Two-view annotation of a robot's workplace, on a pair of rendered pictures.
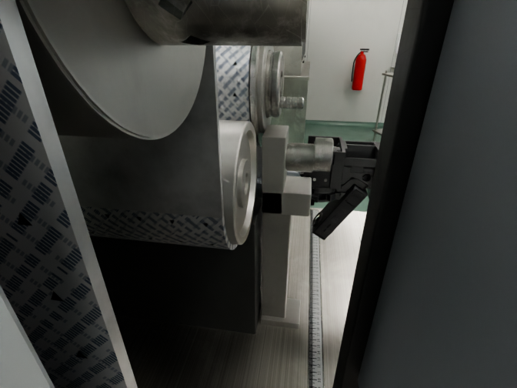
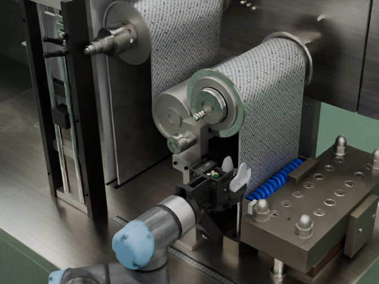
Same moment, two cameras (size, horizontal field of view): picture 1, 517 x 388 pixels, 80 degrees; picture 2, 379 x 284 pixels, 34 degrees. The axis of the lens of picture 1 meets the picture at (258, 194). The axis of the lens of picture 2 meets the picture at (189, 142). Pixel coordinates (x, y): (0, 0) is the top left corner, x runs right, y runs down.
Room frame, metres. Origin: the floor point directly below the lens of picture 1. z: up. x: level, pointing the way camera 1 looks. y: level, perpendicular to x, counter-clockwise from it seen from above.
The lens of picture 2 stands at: (0.94, -0.97, 1.83)
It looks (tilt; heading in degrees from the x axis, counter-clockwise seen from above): 31 degrees down; 122
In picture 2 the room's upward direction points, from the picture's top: 1 degrees counter-clockwise
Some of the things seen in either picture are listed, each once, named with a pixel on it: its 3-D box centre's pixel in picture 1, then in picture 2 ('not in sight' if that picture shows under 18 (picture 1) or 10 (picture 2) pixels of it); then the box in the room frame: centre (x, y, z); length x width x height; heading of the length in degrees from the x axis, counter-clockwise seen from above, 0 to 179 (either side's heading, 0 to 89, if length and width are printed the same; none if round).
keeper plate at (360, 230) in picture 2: not in sight; (362, 225); (0.69, 0.13, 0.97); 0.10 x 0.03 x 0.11; 81
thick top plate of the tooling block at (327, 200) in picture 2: not in sight; (322, 199); (0.59, 0.13, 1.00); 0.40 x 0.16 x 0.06; 81
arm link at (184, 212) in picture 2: not in sight; (173, 215); (0.42, -0.21, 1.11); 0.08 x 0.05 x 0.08; 171
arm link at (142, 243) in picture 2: not in sight; (146, 238); (0.41, -0.28, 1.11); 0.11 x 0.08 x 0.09; 81
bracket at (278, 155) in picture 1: (286, 238); (190, 186); (0.35, -0.04, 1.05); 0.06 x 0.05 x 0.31; 81
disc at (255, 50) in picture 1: (262, 85); (214, 103); (0.39, -0.01, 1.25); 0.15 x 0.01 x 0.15; 171
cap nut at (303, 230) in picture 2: not in sight; (304, 224); (0.61, -0.04, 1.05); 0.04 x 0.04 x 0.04
